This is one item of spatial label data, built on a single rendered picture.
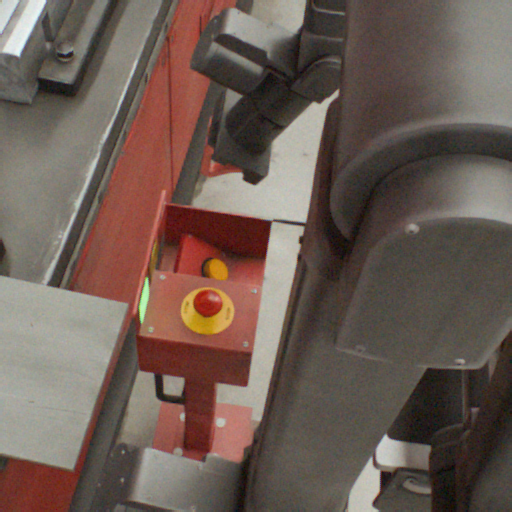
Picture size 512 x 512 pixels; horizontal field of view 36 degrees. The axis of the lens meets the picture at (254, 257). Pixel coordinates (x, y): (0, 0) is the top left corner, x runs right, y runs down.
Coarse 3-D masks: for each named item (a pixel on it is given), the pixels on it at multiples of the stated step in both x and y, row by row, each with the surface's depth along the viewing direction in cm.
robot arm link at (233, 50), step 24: (216, 24) 76; (240, 24) 75; (264, 24) 76; (216, 48) 75; (240, 48) 75; (264, 48) 75; (288, 48) 77; (216, 72) 76; (240, 72) 76; (288, 72) 76; (312, 72) 72; (336, 72) 72; (312, 96) 76
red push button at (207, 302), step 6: (198, 294) 107; (204, 294) 106; (210, 294) 106; (216, 294) 107; (198, 300) 106; (204, 300) 106; (210, 300) 106; (216, 300) 106; (198, 306) 106; (204, 306) 105; (210, 306) 106; (216, 306) 106; (198, 312) 106; (204, 312) 105; (210, 312) 105; (216, 312) 106
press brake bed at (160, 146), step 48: (192, 0) 151; (240, 0) 249; (192, 48) 161; (144, 96) 130; (192, 96) 174; (144, 144) 136; (192, 144) 217; (96, 192) 113; (144, 192) 145; (192, 192) 212; (96, 240) 118; (144, 240) 155; (96, 288) 124; (96, 432) 173; (0, 480) 97; (48, 480) 120; (96, 480) 168
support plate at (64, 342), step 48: (0, 288) 83; (48, 288) 84; (0, 336) 80; (48, 336) 81; (96, 336) 81; (0, 384) 78; (48, 384) 78; (96, 384) 78; (0, 432) 75; (48, 432) 76
